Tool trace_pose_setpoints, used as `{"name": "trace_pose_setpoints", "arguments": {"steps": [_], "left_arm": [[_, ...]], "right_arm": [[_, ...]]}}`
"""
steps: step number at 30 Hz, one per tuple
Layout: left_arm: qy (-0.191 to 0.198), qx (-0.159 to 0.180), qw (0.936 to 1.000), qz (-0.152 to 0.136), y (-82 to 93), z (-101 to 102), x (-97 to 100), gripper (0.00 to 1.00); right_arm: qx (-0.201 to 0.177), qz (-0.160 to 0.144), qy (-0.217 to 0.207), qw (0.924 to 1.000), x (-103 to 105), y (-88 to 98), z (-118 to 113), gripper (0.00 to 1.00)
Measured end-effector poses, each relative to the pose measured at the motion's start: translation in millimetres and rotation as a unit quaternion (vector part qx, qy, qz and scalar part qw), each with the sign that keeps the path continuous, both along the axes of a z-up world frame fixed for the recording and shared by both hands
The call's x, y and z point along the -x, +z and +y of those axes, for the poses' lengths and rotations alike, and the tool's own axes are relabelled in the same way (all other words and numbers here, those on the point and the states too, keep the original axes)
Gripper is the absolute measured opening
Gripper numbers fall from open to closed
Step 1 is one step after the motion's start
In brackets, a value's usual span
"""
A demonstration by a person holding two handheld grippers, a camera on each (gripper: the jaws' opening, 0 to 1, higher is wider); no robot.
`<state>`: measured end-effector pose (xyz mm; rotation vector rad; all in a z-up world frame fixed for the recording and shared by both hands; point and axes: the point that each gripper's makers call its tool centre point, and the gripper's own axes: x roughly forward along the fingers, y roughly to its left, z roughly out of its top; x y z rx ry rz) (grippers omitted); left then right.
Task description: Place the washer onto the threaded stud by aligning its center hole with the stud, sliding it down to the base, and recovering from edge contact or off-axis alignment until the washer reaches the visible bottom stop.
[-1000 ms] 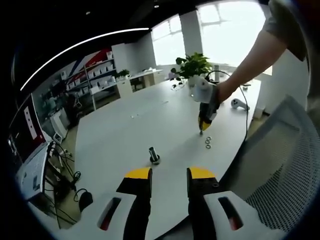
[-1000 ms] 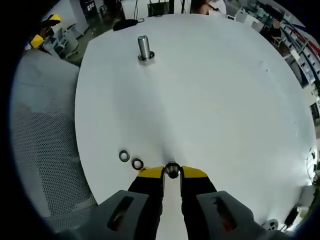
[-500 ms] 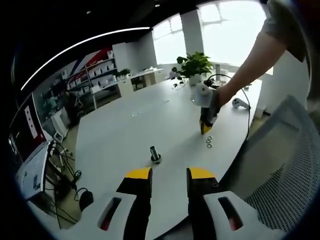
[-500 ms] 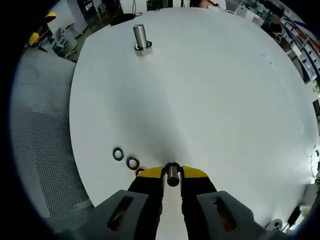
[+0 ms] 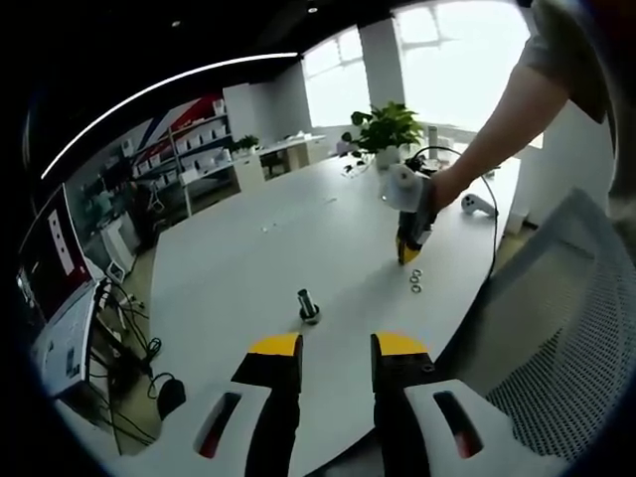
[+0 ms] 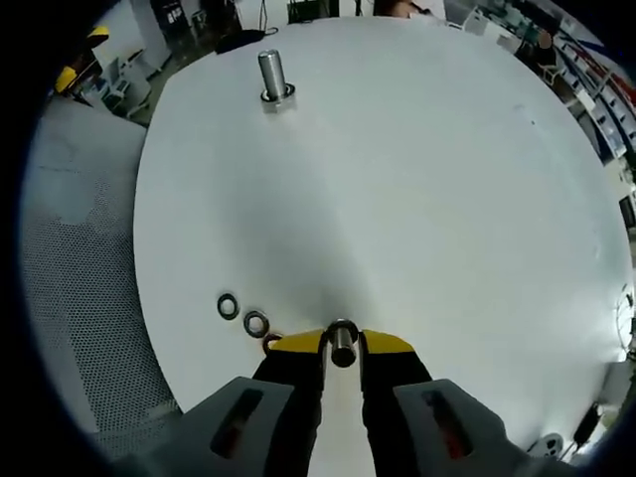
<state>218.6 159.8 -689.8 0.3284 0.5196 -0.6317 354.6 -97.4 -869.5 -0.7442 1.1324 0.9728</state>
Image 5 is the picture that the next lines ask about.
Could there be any small green plant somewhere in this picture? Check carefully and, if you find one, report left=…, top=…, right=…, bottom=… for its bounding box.
left=231, top=134, right=260, bottom=155

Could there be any white handheld controller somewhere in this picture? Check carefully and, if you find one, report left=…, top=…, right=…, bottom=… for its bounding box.
left=460, top=193, right=498, bottom=218

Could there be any green potted plant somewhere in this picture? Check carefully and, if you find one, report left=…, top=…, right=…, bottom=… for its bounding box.
left=341, top=101, right=426, bottom=170

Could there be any ceiling light strip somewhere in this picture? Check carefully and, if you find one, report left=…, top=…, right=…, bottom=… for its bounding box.
left=40, top=52, right=299, bottom=180

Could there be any metal shelf with white bins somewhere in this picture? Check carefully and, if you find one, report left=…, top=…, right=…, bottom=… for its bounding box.
left=166, top=98, right=235, bottom=218

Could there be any person's right hand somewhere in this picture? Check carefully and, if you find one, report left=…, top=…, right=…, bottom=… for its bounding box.
left=429, top=163, right=478, bottom=213

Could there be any white low cabinet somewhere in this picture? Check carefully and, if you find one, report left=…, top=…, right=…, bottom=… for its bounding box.
left=233, top=133, right=327, bottom=193

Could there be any grey mesh office chair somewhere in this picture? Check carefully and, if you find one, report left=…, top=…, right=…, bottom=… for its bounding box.
left=436, top=187, right=636, bottom=461

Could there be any open laptop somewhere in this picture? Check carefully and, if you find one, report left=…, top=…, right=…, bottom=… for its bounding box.
left=17, top=183, right=108, bottom=394

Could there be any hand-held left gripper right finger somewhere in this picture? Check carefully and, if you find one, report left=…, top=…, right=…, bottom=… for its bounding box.
left=370, top=331, right=523, bottom=477

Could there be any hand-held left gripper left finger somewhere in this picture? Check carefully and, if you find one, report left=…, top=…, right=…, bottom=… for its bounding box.
left=192, top=332, right=304, bottom=477

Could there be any metal threaded stud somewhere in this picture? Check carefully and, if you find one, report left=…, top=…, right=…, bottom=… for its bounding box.
left=296, top=287, right=323, bottom=325

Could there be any white floor appliance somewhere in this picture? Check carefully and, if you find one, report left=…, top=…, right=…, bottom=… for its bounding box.
left=101, top=221, right=138, bottom=284

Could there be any tangle of black cables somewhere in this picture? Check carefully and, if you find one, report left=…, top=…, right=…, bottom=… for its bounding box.
left=91, top=282, right=165, bottom=448

